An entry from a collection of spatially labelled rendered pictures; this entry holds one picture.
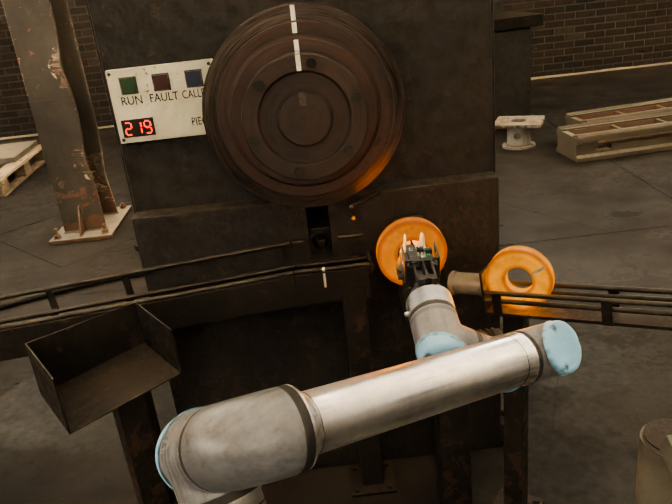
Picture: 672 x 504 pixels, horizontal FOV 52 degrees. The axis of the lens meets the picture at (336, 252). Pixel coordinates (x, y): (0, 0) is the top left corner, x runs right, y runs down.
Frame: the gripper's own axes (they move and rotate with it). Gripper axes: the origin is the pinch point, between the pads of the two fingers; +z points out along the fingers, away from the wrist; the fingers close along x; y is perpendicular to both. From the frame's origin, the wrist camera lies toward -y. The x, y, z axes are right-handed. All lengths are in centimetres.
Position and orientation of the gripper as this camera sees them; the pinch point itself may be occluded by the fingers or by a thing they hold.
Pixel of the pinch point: (411, 244)
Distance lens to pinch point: 149.9
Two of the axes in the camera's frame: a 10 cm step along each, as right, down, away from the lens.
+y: -0.7, -7.7, -6.3
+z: -0.8, -6.3, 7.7
